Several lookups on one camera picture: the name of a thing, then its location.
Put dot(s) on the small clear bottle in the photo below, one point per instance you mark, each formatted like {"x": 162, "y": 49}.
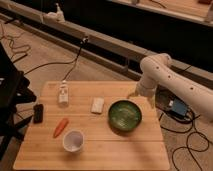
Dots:
{"x": 63, "y": 97}

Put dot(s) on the long metal rail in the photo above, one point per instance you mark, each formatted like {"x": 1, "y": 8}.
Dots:
{"x": 122, "y": 35}

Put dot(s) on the white plastic cup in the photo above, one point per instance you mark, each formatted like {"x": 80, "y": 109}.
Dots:
{"x": 73, "y": 141}

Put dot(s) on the white clamp on rail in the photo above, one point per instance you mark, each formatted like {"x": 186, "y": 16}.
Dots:
{"x": 58, "y": 15}

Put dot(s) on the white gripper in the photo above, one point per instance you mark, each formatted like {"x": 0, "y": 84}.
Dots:
{"x": 145, "y": 91}

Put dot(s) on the orange carrot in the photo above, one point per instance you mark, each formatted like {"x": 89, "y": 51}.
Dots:
{"x": 60, "y": 127}

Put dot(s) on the blue power box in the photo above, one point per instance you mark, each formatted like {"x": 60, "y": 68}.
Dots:
{"x": 178, "y": 108}

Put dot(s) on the black chair frame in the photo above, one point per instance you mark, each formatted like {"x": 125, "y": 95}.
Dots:
{"x": 13, "y": 90}

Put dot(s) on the green ceramic bowl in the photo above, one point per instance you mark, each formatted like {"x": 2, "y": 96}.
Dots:
{"x": 124, "y": 115}

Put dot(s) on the black rectangular block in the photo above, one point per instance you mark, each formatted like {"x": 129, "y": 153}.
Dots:
{"x": 38, "y": 113}

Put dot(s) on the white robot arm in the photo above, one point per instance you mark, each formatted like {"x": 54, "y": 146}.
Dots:
{"x": 156, "y": 71}

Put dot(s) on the white sponge block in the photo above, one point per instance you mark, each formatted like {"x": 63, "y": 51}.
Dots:
{"x": 97, "y": 105}

